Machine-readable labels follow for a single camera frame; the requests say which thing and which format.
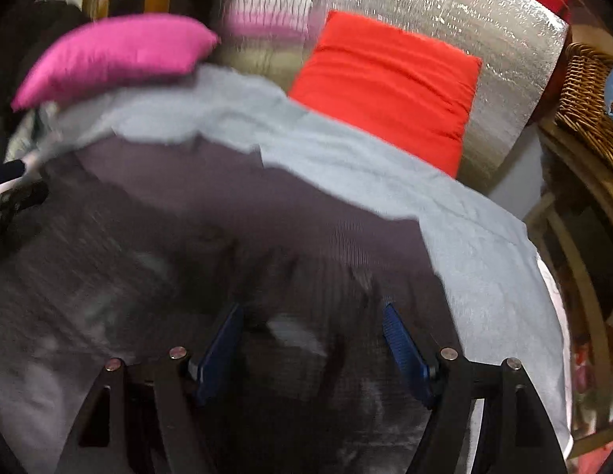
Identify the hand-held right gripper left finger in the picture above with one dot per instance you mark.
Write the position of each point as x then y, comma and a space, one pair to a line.
220, 355

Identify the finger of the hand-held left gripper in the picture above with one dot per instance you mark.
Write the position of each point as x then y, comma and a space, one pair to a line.
19, 199

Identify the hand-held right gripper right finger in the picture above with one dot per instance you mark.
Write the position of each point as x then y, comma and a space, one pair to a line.
405, 350

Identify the dark brown knit sweater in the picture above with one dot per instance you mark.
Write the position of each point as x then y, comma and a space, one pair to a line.
237, 217

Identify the clear plastic bag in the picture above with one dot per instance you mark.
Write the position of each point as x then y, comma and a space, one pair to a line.
27, 133

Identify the magenta cushion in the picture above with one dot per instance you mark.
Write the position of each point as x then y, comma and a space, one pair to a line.
113, 54

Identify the grey blanket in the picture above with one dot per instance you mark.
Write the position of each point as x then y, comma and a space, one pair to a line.
385, 173

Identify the red cushion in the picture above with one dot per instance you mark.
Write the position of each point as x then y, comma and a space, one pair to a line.
385, 89

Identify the wicker basket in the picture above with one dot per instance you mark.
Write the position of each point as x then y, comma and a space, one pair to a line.
583, 94

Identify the silver insulation mat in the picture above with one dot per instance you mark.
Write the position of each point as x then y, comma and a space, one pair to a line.
434, 5

